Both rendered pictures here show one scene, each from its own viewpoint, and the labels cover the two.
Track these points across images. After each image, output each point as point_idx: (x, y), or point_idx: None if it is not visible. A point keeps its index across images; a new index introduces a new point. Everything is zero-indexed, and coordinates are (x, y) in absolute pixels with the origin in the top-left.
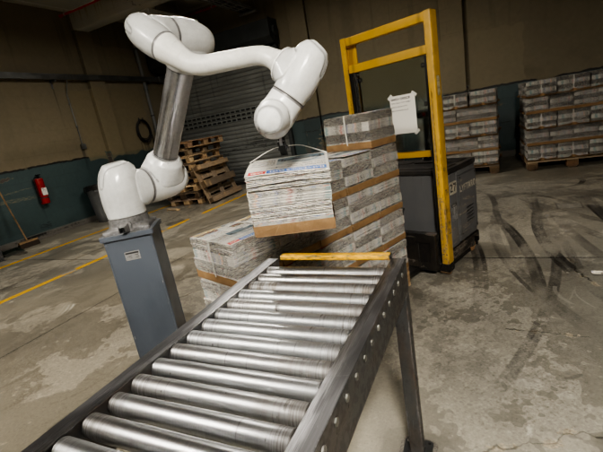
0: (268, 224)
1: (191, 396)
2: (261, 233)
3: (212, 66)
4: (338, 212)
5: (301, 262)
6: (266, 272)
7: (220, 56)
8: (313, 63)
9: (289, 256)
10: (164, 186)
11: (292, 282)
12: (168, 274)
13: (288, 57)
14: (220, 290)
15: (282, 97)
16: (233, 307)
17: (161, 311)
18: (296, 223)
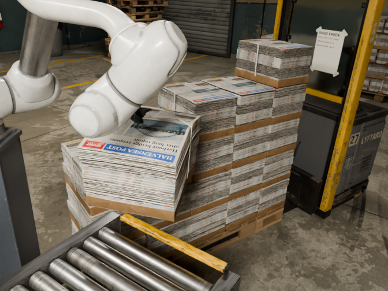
0: (101, 197)
1: None
2: (93, 203)
3: (50, 14)
4: (221, 148)
5: None
6: (98, 232)
7: (59, 4)
8: (159, 60)
9: (128, 220)
10: (26, 101)
11: (114, 264)
12: (18, 189)
13: (129, 43)
14: (78, 204)
15: (111, 92)
16: (34, 286)
17: (2, 226)
18: (131, 205)
